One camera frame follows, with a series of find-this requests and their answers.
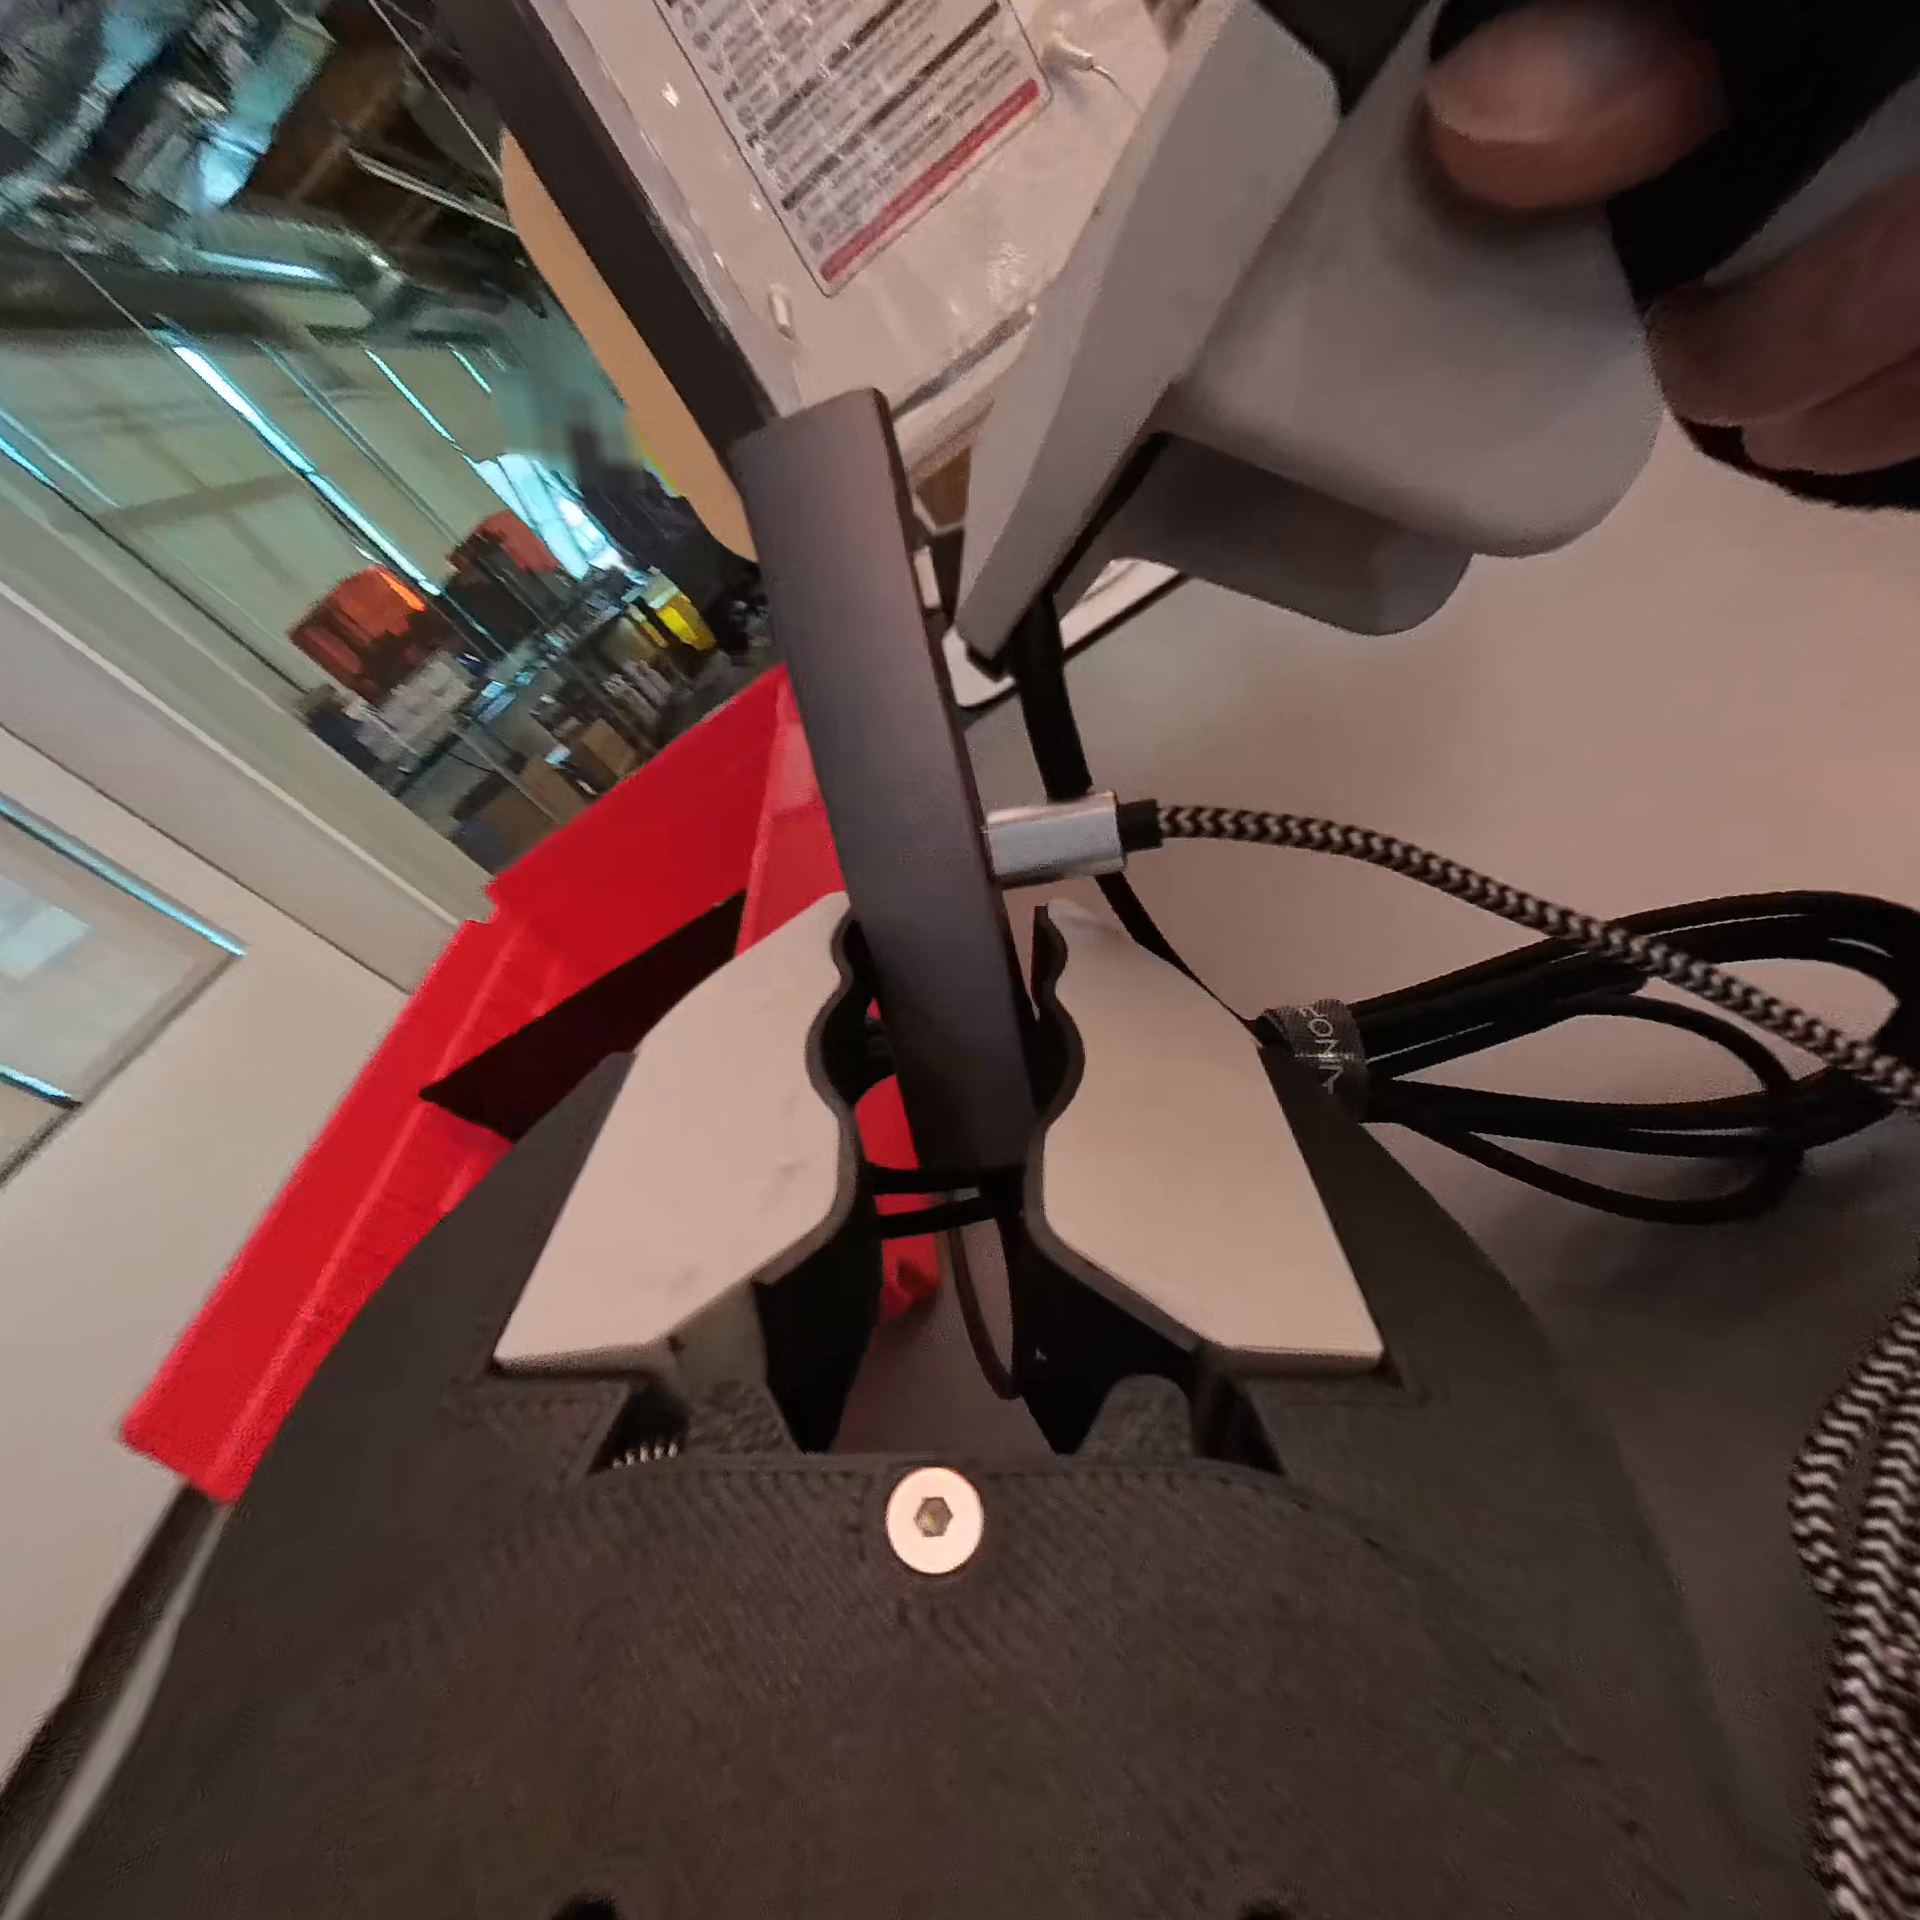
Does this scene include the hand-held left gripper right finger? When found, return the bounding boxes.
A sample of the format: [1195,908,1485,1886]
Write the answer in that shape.
[1019,895,1385,1454]

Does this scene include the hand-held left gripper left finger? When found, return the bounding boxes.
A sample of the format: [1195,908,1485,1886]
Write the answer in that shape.
[491,892,886,1454]

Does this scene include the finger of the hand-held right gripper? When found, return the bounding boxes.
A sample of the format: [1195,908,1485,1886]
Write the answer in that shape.
[958,0,1665,665]

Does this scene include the braided USB-C cable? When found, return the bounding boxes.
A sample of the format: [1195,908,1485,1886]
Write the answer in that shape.
[982,796,1920,1920]

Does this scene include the black cable bundle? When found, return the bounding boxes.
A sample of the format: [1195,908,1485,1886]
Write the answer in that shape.
[1000,592,1920,1228]

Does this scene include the grey USB hub black cable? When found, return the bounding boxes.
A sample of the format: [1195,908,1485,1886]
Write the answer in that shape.
[727,386,1041,1407]

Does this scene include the person's right hand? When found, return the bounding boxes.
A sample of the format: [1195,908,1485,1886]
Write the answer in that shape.
[1423,12,1920,478]

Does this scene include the red plastic bin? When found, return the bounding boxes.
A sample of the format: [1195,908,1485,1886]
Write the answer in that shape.
[119,666,939,1503]

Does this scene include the instruction sheet in clear holder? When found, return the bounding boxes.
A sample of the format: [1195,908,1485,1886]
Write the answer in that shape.
[547,0,1203,441]

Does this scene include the storage shelves with boxes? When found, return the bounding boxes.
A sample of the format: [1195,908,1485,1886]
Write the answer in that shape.
[285,509,782,841]

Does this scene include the rounded wooden sign board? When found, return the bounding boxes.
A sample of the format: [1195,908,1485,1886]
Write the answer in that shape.
[433,0,788,569]

